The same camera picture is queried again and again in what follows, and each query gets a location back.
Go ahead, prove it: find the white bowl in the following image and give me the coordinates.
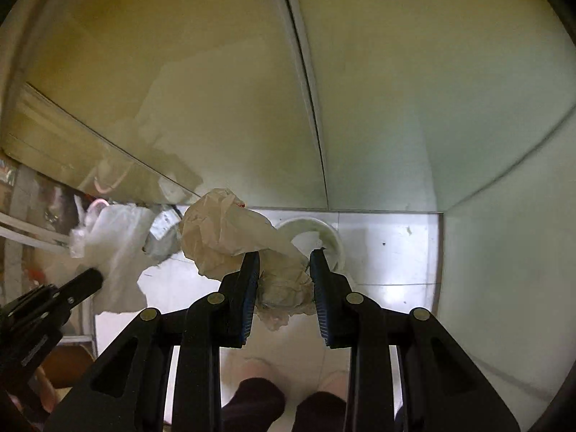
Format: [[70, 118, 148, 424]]
[[274, 217, 347, 280]]

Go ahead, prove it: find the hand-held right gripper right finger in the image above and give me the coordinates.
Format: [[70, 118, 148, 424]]
[[309, 247, 523, 432]]

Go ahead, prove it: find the glass sliding door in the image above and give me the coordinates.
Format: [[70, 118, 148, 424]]
[[0, 153, 93, 280]]

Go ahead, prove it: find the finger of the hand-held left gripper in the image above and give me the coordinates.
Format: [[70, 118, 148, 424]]
[[56, 267, 104, 307]]

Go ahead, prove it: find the beige paper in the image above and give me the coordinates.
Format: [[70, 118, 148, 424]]
[[180, 188, 318, 332]]

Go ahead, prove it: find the person's left hand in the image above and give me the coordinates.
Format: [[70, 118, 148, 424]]
[[38, 382, 69, 415]]

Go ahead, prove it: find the white plastic bag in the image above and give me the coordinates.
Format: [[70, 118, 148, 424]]
[[67, 200, 156, 314]]

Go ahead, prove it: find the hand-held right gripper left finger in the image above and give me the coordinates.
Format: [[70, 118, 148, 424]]
[[42, 251, 262, 432]]

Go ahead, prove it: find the person's foot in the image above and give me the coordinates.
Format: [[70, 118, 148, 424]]
[[222, 357, 289, 432], [292, 369, 350, 432]]

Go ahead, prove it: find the person's left foot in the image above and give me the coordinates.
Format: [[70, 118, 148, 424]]
[[222, 357, 289, 432]]

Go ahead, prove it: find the person's right foot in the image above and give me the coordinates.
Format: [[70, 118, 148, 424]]
[[292, 369, 350, 432]]

